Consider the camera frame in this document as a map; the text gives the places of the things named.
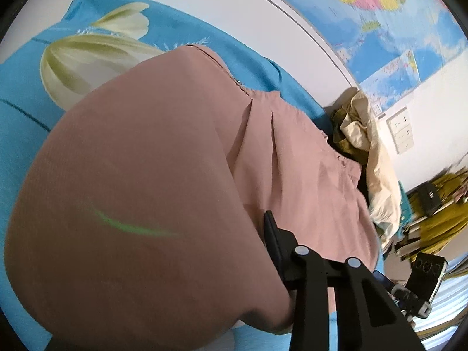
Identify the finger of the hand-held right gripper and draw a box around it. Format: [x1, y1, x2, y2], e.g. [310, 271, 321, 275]
[372, 269, 396, 293]

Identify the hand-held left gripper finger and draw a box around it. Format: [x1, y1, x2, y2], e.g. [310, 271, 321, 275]
[264, 210, 428, 351]

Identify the dusty pink shirt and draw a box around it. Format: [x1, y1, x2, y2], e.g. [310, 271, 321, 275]
[5, 44, 383, 350]

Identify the pile of books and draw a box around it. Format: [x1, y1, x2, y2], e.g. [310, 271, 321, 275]
[393, 186, 468, 262]

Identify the white striped cloth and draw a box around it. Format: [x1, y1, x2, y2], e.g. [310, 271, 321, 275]
[412, 256, 468, 341]

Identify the mustard yellow cloth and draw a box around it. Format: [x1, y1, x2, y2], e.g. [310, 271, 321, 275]
[407, 170, 468, 261]

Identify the black box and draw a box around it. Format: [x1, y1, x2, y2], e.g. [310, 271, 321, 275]
[417, 184, 444, 217]

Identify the cream garment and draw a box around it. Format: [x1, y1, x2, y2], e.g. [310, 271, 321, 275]
[339, 88, 403, 250]

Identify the olive green garment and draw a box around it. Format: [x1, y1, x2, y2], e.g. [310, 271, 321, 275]
[331, 98, 371, 166]

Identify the small map poster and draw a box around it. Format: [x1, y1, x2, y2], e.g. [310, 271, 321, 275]
[360, 49, 419, 115]

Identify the large world map poster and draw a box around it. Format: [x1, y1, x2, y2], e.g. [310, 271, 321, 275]
[239, 0, 462, 85]

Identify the blue floral bedsheet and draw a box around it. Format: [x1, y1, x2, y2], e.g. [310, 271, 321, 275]
[0, 0, 386, 351]

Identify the white wall socket panel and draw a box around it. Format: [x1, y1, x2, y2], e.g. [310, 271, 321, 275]
[386, 107, 412, 133]
[393, 126, 416, 154]

